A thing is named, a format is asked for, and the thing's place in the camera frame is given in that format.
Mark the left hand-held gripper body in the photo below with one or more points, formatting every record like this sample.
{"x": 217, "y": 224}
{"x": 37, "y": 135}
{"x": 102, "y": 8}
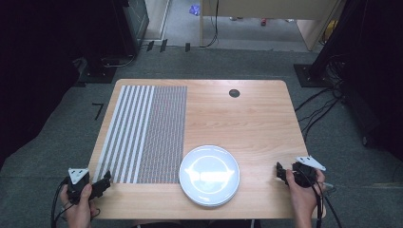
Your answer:
{"x": 78, "y": 183}

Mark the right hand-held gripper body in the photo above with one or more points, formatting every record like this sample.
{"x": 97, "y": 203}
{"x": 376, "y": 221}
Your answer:
{"x": 305, "y": 174}

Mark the white round plate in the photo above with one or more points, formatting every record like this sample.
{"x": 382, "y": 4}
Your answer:
{"x": 209, "y": 175}

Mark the person's right hand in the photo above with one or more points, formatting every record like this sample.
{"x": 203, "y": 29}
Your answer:
{"x": 302, "y": 198}

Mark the person's left hand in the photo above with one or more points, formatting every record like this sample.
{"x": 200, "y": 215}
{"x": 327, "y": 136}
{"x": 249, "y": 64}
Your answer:
{"x": 77, "y": 212}

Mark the grey striped woven placemat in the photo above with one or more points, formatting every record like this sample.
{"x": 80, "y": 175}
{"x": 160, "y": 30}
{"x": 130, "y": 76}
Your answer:
{"x": 149, "y": 136}

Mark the black stand base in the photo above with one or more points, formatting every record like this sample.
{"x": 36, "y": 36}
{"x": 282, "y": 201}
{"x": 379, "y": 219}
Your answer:
{"x": 96, "y": 74}
{"x": 309, "y": 76}

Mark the dark curtain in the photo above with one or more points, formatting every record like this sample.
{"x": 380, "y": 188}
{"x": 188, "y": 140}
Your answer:
{"x": 34, "y": 69}

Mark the dark equipment stand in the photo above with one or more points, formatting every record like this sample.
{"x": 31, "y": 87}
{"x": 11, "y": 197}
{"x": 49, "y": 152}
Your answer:
{"x": 370, "y": 63}

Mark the yellow object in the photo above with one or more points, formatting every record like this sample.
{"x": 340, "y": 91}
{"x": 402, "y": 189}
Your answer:
{"x": 331, "y": 30}

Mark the small red object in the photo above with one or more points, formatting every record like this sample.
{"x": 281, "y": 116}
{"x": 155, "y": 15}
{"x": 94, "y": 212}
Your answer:
{"x": 263, "y": 22}

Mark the dark glass-front cabinet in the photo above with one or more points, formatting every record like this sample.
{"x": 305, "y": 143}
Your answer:
{"x": 134, "y": 22}

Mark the light wooden desk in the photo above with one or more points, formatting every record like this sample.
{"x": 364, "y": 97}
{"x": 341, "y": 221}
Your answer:
{"x": 269, "y": 8}

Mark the purple crumpled object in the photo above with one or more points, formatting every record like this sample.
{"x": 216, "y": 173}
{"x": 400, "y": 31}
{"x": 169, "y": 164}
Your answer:
{"x": 195, "y": 10}

